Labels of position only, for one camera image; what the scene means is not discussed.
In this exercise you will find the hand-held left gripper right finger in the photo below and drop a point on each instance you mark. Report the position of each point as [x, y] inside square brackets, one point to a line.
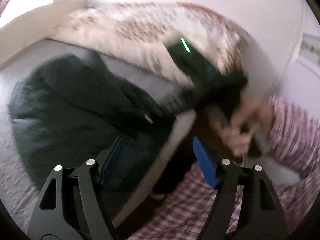
[203, 160]

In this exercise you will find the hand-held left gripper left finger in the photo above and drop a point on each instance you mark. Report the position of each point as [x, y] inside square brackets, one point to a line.
[112, 162]

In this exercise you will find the dark green quilted jacket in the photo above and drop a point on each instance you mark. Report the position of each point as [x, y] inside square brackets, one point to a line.
[75, 110]

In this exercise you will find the person's right forearm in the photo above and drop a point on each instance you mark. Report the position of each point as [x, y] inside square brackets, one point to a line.
[292, 135]

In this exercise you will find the person's right hand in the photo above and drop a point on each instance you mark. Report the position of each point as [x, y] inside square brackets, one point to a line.
[237, 135]

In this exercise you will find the person's plaid pajama clothing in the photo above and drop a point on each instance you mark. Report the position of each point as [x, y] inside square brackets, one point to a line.
[185, 205]

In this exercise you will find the beige leaf-print blanket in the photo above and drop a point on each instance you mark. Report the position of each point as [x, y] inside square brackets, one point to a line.
[140, 30]

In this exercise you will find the beige bed headboard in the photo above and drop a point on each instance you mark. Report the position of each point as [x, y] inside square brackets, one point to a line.
[37, 20]

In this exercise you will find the framed wall picture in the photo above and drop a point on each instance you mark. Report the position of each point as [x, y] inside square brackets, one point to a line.
[311, 47]

